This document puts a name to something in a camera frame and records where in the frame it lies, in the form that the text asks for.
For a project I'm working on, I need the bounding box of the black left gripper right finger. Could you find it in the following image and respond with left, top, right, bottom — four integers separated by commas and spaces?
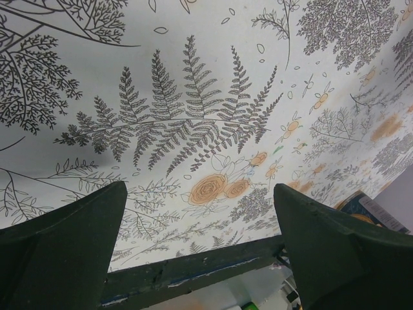
274, 183, 412, 309

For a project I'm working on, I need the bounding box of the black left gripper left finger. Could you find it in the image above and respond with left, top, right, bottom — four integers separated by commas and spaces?
1, 181, 127, 309

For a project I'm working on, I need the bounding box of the metal tin can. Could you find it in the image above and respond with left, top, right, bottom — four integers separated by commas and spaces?
336, 191, 410, 234

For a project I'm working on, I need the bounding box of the floral patterned table mat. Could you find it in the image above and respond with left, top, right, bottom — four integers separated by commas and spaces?
1, 1, 412, 271

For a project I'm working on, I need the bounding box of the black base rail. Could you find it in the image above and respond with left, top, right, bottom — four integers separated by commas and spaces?
97, 235, 284, 309

